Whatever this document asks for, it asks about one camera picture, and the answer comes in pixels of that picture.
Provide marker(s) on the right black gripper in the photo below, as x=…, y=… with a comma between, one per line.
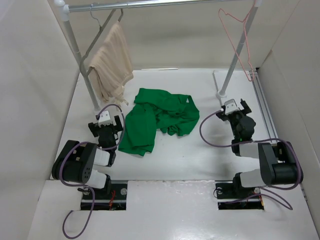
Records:
x=246, y=109

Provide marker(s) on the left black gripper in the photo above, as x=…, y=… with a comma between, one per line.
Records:
x=94, y=127

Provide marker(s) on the green t shirt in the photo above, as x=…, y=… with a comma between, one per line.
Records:
x=157, y=110

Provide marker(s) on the pink wire hanger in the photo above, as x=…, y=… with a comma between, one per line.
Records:
x=246, y=24

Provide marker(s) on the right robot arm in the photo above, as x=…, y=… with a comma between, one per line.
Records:
x=243, y=145

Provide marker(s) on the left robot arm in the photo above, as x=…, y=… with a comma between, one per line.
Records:
x=76, y=161

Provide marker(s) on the grey plastic hanger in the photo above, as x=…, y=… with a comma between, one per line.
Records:
x=115, y=14

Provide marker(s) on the beige ribbed garment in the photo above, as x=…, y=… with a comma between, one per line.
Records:
x=111, y=67

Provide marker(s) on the metal clothes rack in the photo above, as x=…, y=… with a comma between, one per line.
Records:
x=64, y=10

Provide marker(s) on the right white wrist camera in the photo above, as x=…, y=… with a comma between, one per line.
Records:
x=230, y=106

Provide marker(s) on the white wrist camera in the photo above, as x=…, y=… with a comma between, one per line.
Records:
x=104, y=119
x=230, y=106

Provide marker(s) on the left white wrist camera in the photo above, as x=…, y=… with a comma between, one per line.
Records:
x=104, y=119

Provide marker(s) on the aluminium rail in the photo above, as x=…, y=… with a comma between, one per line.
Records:
x=262, y=105

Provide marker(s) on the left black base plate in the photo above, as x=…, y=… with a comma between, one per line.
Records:
x=112, y=198

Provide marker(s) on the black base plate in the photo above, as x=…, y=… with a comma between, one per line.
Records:
x=112, y=198
x=225, y=197

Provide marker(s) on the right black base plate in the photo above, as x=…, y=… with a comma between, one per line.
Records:
x=225, y=197

